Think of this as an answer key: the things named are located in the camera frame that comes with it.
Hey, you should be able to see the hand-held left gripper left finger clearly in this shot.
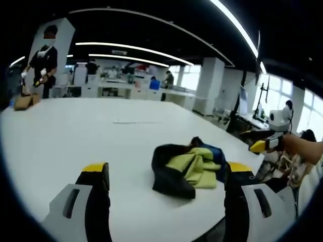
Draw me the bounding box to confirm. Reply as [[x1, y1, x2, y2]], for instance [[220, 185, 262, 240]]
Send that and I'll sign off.
[[41, 162, 113, 242]]

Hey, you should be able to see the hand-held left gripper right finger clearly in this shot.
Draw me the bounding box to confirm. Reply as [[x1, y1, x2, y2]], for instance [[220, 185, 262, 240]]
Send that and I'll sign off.
[[223, 161, 299, 242]]

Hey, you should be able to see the black green blue garment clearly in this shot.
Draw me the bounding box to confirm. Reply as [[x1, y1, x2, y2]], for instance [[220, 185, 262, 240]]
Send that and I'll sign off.
[[151, 136, 228, 200]]

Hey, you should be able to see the black monitor stand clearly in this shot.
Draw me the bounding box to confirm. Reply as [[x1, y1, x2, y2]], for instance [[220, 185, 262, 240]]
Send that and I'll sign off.
[[251, 82, 270, 123]]

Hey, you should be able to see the person's white shirt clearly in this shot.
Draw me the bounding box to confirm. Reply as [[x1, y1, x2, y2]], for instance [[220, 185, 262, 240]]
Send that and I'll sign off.
[[297, 153, 323, 219]]

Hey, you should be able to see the long ceiling light strip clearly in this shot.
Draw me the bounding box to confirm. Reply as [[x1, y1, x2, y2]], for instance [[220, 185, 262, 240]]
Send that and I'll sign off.
[[75, 41, 194, 67], [88, 53, 170, 68], [209, 0, 267, 74]]

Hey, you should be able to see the brown paper bag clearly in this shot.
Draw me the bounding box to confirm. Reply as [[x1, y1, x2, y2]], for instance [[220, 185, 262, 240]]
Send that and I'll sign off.
[[13, 93, 41, 111]]

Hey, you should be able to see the white background workbench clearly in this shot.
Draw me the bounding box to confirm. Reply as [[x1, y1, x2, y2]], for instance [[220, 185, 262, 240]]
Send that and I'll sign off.
[[97, 79, 196, 109]]

